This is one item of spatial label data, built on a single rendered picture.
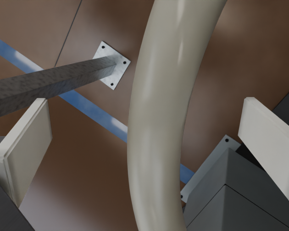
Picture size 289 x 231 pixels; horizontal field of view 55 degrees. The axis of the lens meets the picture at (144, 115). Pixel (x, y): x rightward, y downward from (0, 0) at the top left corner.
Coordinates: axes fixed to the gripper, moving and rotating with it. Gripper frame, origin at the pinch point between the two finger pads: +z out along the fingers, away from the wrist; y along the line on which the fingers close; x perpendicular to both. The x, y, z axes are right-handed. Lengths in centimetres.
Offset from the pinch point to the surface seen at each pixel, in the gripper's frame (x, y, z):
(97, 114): -62, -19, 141
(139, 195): -2.5, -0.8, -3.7
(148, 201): -2.7, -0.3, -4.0
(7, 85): -20, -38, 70
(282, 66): -23, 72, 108
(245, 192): -69, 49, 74
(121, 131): -70, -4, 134
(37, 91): -25, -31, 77
